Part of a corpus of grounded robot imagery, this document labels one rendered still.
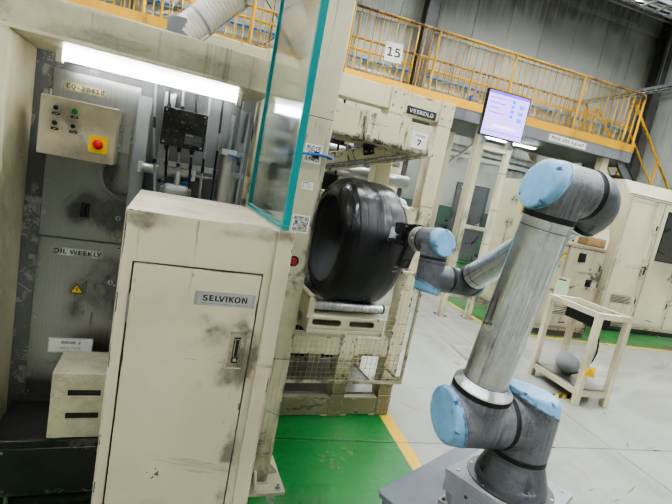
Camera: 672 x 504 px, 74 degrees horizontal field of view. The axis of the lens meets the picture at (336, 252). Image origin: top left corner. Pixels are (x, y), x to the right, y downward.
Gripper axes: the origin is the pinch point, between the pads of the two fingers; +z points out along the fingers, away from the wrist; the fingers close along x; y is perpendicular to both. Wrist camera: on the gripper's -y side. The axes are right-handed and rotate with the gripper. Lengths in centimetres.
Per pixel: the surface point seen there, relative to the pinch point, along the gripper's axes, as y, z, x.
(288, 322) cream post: -42, 25, 30
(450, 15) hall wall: 577, 831, -522
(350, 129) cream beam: 49, 41, 8
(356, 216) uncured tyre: 7.4, 4.5, 14.3
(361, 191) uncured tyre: 18.1, 10.7, 11.0
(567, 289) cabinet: -30, 265, -413
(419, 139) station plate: 52, 40, -29
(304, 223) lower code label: 1.6, 19.7, 30.5
